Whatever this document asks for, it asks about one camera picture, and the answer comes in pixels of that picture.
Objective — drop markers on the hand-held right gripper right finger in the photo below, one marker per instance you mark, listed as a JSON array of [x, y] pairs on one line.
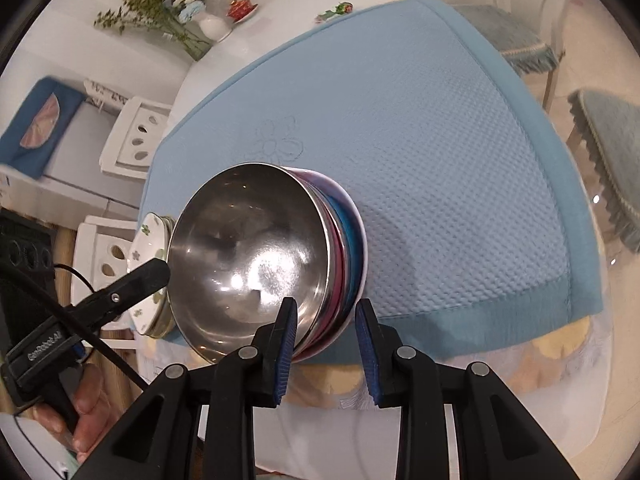
[[367, 355]]

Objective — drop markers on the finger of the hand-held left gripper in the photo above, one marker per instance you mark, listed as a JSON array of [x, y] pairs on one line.
[[135, 280]]

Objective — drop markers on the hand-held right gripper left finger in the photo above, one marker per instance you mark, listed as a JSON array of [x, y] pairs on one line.
[[285, 355]]

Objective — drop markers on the large white floral plate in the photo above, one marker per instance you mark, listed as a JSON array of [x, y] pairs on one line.
[[145, 260]]

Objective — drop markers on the pink bowl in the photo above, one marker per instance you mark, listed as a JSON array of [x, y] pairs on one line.
[[363, 260]]

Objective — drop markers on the small steel bowl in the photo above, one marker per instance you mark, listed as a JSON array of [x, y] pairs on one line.
[[240, 260]]

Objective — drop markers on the blue steel-lined bowl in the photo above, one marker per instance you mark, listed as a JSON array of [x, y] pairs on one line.
[[350, 245]]

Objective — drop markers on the person's left forearm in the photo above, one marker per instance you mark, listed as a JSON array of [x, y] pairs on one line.
[[25, 455]]

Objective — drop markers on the person's left hand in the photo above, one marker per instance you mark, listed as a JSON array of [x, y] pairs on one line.
[[92, 405]]

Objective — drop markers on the white wooden chair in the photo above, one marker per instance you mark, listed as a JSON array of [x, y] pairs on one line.
[[112, 152], [92, 250]]

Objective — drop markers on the white refrigerator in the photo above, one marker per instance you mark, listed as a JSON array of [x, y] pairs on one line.
[[75, 150]]

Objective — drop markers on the blue fridge cover cloth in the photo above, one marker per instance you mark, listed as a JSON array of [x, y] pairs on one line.
[[22, 160]]

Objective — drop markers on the light blue table mat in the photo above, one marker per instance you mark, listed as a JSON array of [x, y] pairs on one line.
[[425, 160]]

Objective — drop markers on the glass vase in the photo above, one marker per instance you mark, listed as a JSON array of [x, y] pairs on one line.
[[197, 50]]

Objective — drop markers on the white ribbed vase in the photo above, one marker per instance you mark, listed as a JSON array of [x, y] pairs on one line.
[[215, 27]]

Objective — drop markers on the green dried flower bunch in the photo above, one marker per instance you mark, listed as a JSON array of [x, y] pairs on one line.
[[140, 7]]

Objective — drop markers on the red lidded cup with saucer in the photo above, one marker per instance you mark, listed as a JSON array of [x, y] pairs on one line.
[[241, 10]]

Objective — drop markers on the blue cushioned chair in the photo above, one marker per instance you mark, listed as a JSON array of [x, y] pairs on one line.
[[505, 30], [610, 125]]

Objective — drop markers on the small colourful floral ornament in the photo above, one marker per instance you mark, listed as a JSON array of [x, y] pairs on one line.
[[340, 9]]

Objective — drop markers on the white wall rack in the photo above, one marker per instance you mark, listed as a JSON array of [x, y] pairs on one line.
[[107, 95]]

